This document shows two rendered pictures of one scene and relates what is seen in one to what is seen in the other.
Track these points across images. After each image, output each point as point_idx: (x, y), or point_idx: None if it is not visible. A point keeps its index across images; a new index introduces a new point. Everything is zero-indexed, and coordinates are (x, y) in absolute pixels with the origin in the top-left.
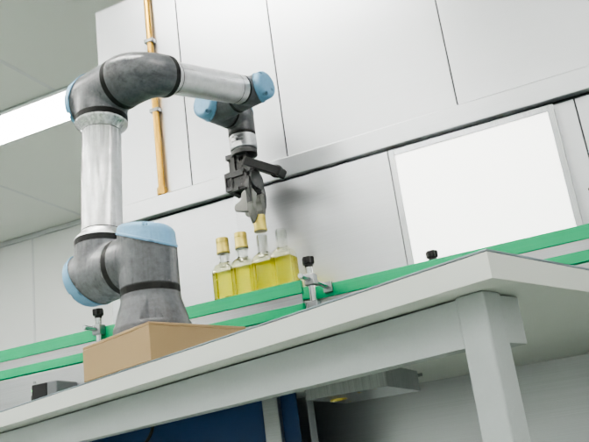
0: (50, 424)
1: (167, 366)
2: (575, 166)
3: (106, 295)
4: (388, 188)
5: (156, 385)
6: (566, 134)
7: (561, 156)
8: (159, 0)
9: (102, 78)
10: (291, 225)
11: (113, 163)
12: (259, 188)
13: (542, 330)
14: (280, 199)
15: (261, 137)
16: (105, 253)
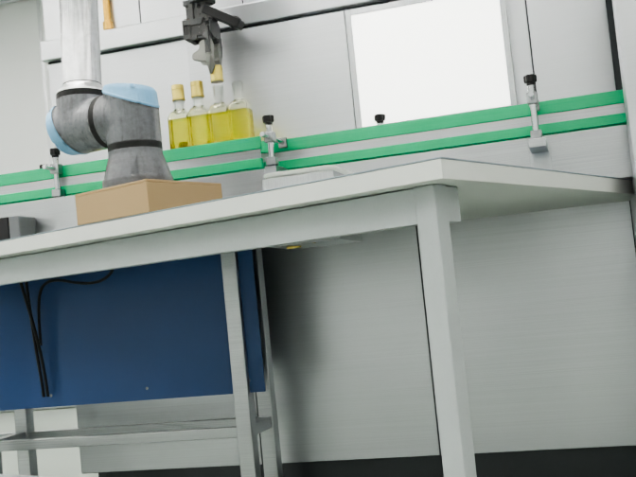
0: (33, 257)
1: (166, 218)
2: (516, 44)
3: (91, 148)
4: (343, 47)
5: (149, 232)
6: (512, 12)
7: (504, 34)
8: None
9: None
10: (244, 76)
11: (93, 19)
12: (217, 37)
13: (471, 202)
14: (234, 47)
15: None
16: (93, 110)
